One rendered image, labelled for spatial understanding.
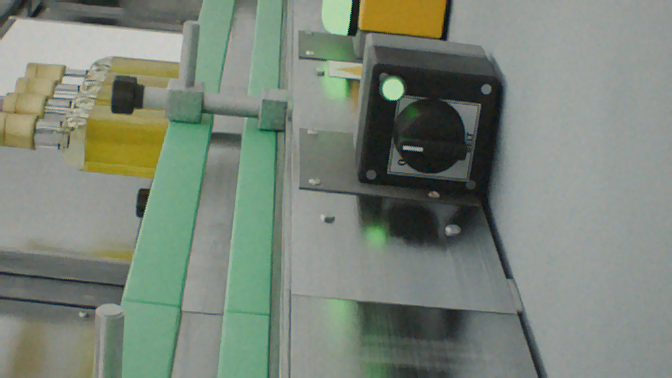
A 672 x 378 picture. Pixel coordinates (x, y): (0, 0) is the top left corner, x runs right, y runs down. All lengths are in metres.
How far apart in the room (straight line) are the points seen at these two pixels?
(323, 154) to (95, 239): 0.57
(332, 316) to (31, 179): 0.93
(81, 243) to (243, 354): 0.75
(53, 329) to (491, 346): 0.71
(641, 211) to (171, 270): 0.31
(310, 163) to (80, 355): 0.46
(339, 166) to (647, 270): 0.39
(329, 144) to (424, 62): 0.11
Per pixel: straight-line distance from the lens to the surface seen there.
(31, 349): 1.28
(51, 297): 1.37
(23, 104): 1.39
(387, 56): 0.85
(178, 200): 0.85
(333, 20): 1.13
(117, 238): 1.43
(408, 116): 0.82
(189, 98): 0.98
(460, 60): 0.86
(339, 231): 0.78
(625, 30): 0.59
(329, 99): 1.01
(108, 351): 0.55
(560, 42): 0.71
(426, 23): 1.12
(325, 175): 0.86
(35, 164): 1.62
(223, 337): 0.69
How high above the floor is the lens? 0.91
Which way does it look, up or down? 4 degrees down
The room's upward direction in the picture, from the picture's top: 84 degrees counter-clockwise
